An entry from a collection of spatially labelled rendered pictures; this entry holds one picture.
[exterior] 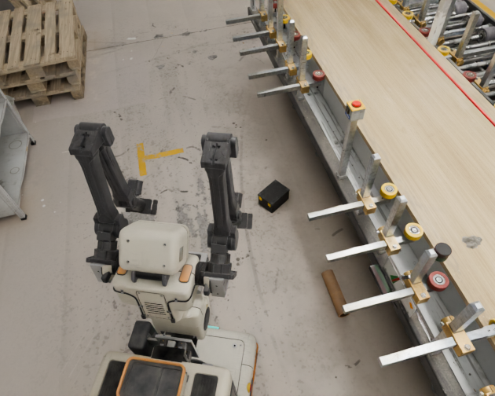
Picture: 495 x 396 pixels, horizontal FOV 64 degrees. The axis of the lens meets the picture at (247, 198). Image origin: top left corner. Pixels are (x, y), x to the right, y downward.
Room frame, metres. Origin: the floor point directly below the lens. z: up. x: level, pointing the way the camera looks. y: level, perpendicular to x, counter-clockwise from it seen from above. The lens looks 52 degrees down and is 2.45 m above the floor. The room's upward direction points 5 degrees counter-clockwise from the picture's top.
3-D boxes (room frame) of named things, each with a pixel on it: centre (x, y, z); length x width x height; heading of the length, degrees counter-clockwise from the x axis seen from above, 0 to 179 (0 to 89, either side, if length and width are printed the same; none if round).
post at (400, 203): (0.95, -0.64, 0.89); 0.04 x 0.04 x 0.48; 10
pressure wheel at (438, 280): (0.68, -0.77, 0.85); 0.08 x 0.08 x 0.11
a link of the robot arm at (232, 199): (0.89, 0.07, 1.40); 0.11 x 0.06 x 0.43; 77
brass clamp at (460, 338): (0.44, -0.73, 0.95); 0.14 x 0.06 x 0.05; 10
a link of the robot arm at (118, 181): (0.99, 0.49, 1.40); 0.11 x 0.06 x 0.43; 78
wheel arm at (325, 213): (1.14, -0.51, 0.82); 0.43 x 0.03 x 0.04; 100
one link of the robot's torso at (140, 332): (0.66, 0.41, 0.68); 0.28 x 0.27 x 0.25; 78
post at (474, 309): (0.46, -0.73, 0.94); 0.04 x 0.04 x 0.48; 10
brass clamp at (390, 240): (0.93, -0.65, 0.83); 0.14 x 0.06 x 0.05; 10
